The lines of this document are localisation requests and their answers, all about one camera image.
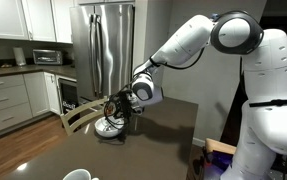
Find dark kitchen countertop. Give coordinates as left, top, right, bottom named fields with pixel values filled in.
left=0, top=64, right=78, bottom=80

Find white upper kitchen cabinets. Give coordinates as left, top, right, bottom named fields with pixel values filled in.
left=0, top=0, right=136, bottom=44

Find white kitchen cabinets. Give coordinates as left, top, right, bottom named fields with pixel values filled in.
left=0, top=0, right=136, bottom=44
left=0, top=71, right=62, bottom=138

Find stainless steel refrigerator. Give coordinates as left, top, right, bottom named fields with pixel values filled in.
left=70, top=3, right=136, bottom=108

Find white ceramic bowl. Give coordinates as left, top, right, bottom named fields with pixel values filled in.
left=94, top=116, right=126, bottom=138

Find wooden board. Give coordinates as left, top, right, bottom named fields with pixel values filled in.
left=204, top=137, right=238, bottom=156

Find pale wooden chair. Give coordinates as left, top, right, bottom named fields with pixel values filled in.
left=60, top=95, right=110, bottom=137

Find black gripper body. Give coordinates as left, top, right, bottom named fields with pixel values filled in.
left=118, top=92, right=143, bottom=118

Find white ceramic mug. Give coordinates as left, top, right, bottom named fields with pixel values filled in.
left=62, top=168, right=101, bottom=180

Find white lower kitchen cabinets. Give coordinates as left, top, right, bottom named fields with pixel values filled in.
left=0, top=71, right=62, bottom=138

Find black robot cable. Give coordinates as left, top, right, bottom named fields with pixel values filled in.
left=103, top=46, right=287, bottom=133

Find silver toaster oven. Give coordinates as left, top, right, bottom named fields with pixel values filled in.
left=32, top=49, right=64, bottom=66

